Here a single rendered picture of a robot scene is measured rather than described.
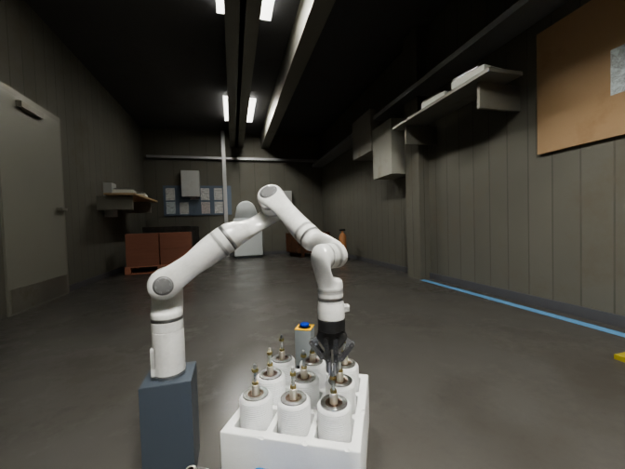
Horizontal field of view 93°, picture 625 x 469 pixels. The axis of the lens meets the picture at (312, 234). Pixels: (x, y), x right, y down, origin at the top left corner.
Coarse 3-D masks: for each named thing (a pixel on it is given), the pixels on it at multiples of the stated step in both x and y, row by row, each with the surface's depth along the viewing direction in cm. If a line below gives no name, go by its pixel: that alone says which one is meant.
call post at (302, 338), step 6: (300, 330) 123; (306, 330) 123; (312, 330) 126; (300, 336) 123; (306, 336) 123; (312, 336) 126; (300, 342) 123; (306, 342) 123; (300, 348) 123; (306, 348) 123; (300, 354) 123; (306, 354) 123; (300, 360) 124
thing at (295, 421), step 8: (280, 400) 84; (280, 408) 82; (288, 408) 81; (296, 408) 81; (304, 408) 82; (280, 416) 82; (288, 416) 81; (296, 416) 81; (304, 416) 82; (280, 424) 82; (288, 424) 81; (296, 424) 81; (304, 424) 82; (280, 432) 82; (288, 432) 81; (296, 432) 81; (304, 432) 82
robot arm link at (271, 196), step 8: (272, 184) 99; (264, 192) 96; (272, 192) 96; (280, 192) 95; (264, 200) 94; (272, 200) 93; (280, 200) 93; (288, 200) 93; (264, 208) 97; (272, 208) 92; (280, 208) 91; (288, 208) 90; (296, 208) 91; (280, 216) 90; (288, 216) 89; (296, 216) 88; (304, 216) 90; (288, 224) 88; (296, 224) 86; (304, 224) 85; (312, 224) 86; (296, 232) 86; (304, 232) 84
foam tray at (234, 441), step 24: (360, 384) 104; (360, 408) 91; (240, 432) 82; (264, 432) 82; (312, 432) 81; (360, 432) 80; (240, 456) 81; (264, 456) 79; (288, 456) 78; (312, 456) 76; (336, 456) 75; (360, 456) 73
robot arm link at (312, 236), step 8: (312, 232) 83; (320, 232) 84; (304, 240) 83; (312, 240) 83; (320, 240) 84; (328, 240) 84; (336, 240) 83; (336, 248) 78; (344, 248) 81; (336, 256) 78; (344, 256) 80; (336, 264) 79
